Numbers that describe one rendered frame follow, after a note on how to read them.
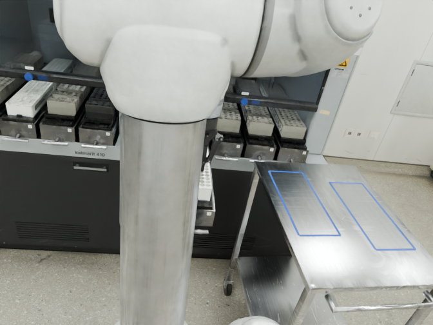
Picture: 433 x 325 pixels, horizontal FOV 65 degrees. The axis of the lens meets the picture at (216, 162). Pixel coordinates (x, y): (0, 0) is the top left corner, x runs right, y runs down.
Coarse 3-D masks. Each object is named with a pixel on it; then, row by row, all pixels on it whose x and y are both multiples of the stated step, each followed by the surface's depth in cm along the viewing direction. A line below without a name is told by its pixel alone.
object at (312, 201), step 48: (288, 192) 122; (336, 192) 127; (240, 240) 158; (288, 240) 102; (336, 240) 105; (384, 240) 109; (288, 288) 154; (336, 288) 90; (384, 288) 93; (432, 288) 97
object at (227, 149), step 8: (224, 136) 154; (224, 144) 149; (232, 144) 150; (240, 144) 150; (216, 152) 151; (224, 152) 152; (232, 152) 152; (240, 152) 152; (224, 160) 149; (232, 160) 149
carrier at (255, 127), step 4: (252, 120) 154; (252, 124) 154; (256, 124) 154; (260, 124) 154; (264, 124) 154; (268, 124) 154; (272, 124) 154; (248, 128) 155; (252, 128) 155; (256, 128) 155; (260, 128) 155; (264, 128) 155; (268, 128) 155; (272, 128) 155; (252, 132) 156; (256, 132) 156; (260, 132) 156; (264, 132) 156; (268, 132) 156
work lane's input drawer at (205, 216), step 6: (210, 162) 134; (210, 168) 130; (210, 198) 114; (198, 204) 110; (204, 204) 110; (210, 204) 111; (198, 210) 110; (204, 210) 110; (210, 210) 110; (198, 216) 111; (204, 216) 111; (210, 216) 111; (198, 222) 113; (204, 222) 113; (210, 222) 113
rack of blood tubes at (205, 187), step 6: (204, 168) 120; (204, 174) 116; (210, 174) 117; (204, 180) 113; (210, 180) 114; (204, 186) 110; (210, 186) 111; (198, 192) 110; (204, 192) 110; (210, 192) 111; (198, 198) 112; (204, 198) 112
